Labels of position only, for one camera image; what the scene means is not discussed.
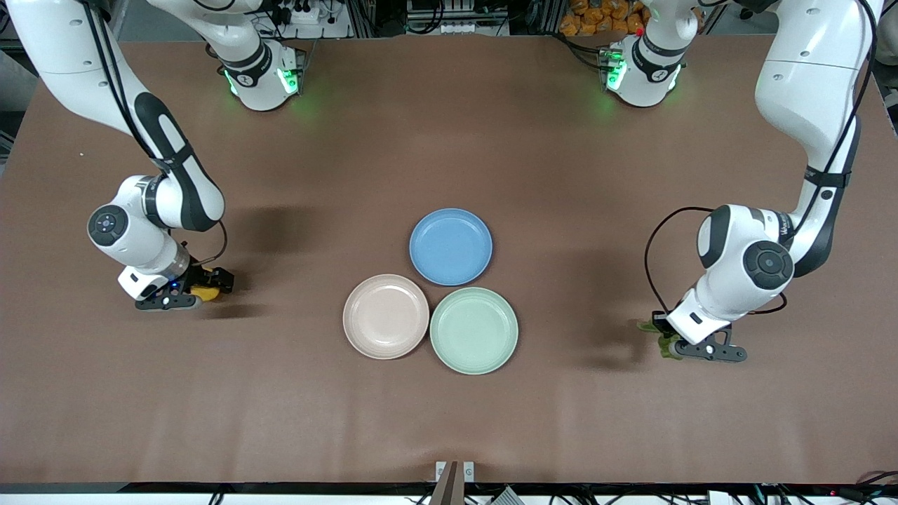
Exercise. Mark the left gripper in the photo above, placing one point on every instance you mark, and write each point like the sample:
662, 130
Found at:
660, 323

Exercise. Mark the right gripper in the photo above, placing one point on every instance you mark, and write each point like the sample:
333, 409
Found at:
198, 275

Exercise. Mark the yellow lemon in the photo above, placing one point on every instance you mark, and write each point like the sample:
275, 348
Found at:
208, 293

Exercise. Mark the green lettuce leaf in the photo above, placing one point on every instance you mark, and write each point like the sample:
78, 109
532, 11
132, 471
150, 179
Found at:
666, 347

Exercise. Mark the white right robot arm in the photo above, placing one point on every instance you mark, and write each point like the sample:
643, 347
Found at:
175, 189

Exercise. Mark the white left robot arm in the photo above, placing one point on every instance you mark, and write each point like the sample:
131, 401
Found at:
807, 91

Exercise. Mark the beige plate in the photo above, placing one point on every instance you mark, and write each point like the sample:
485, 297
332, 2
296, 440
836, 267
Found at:
386, 316

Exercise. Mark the light green plate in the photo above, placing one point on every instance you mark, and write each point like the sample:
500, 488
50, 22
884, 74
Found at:
473, 330

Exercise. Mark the blue plate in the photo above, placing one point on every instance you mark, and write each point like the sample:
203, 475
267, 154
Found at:
450, 246

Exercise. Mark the white power strip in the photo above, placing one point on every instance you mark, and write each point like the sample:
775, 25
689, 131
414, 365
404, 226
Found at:
309, 17

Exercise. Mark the bag of oranges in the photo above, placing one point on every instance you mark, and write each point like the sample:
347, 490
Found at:
603, 17

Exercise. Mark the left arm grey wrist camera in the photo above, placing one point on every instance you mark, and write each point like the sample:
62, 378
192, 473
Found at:
708, 349

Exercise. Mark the white metal bracket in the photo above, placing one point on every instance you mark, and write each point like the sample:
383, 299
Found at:
468, 471

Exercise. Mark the grey camera post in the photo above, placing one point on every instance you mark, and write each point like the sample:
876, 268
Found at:
446, 487

